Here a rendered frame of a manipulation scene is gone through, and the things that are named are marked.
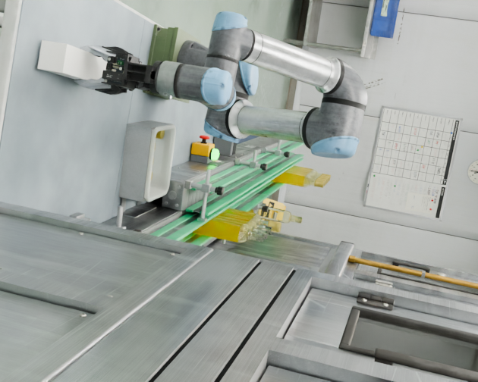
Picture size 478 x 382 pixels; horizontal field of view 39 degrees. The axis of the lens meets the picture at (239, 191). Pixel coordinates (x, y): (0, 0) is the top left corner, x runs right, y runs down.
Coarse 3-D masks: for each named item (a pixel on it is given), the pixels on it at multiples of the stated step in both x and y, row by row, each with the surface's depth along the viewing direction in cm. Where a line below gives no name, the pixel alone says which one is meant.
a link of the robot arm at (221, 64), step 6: (210, 60) 152; (216, 60) 151; (222, 60) 151; (204, 66) 154; (210, 66) 151; (216, 66) 151; (222, 66) 151; (228, 66) 151; (234, 66) 153; (234, 72) 153; (234, 78) 154; (234, 90) 157; (234, 96) 157; (228, 102) 155; (210, 108) 156; (216, 108) 154; (222, 108) 155
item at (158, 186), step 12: (156, 132) 195; (168, 132) 210; (156, 144) 211; (168, 144) 210; (156, 156) 212; (168, 156) 211; (156, 168) 212; (168, 168) 212; (156, 180) 213; (168, 180) 213; (156, 192) 208
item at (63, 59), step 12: (48, 48) 143; (60, 48) 142; (72, 48) 144; (48, 60) 143; (60, 60) 142; (72, 60) 145; (84, 60) 150; (96, 60) 156; (60, 72) 142; (72, 72) 146; (84, 72) 151; (96, 72) 157
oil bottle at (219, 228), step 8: (208, 224) 223; (216, 224) 222; (224, 224) 221; (232, 224) 221; (240, 224) 222; (192, 232) 225; (200, 232) 224; (208, 232) 223; (216, 232) 222; (224, 232) 222; (232, 232) 221; (240, 232) 220; (248, 232) 221; (232, 240) 222; (240, 240) 221
